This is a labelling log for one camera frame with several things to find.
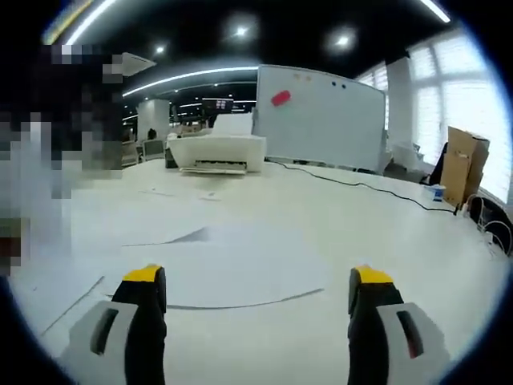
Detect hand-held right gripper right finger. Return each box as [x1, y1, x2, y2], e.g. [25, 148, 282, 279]
[346, 264, 448, 385]

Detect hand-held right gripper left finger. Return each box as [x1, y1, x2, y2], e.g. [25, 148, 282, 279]
[59, 263, 168, 385]

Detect white printing papers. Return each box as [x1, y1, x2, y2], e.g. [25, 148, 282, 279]
[35, 182, 326, 338]

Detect white paper sheets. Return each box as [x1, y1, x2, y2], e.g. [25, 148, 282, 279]
[7, 154, 513, 385]

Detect blue white small box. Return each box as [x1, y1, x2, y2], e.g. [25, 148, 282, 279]
[424, 184, 447, 204]

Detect pile of white boxes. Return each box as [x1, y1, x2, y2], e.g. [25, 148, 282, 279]
[389, 140, 426, 182]

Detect white mesh office chair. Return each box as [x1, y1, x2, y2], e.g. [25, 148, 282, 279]
[141, 139, 167, 162]

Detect brown cardboard box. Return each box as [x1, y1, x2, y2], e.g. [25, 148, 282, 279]
[440, 125, 491, 208]

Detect white desktop printer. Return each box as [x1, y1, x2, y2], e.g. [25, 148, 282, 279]
[166, 134, 268, 176]

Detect white building pillar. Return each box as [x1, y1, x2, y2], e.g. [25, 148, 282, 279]
[137, 99, 172, 141]

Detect white rolling whiteboard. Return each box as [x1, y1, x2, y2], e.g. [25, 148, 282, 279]
[252, 63, 388, 173]

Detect white printer feed paper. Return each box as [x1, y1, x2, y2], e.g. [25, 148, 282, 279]
[211, 113, 255, 138]

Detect distant hanging display screen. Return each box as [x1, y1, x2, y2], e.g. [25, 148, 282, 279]
[201, 98, 234, 113]

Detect window with white blinds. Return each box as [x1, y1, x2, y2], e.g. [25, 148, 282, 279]
[356, 23, 512, 201]

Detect curved ceiling light strip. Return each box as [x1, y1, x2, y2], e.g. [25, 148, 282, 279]
[122, 66, 260, 98]

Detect ceiling air vent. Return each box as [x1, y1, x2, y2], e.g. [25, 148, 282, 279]
[119, 51, 158, 78]

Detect wide bright ceiling light strip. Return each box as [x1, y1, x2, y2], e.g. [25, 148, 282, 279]
[63, 0, 118, 46]

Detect black power cable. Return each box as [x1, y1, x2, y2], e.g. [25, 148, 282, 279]
[275, 160, 460, 214]

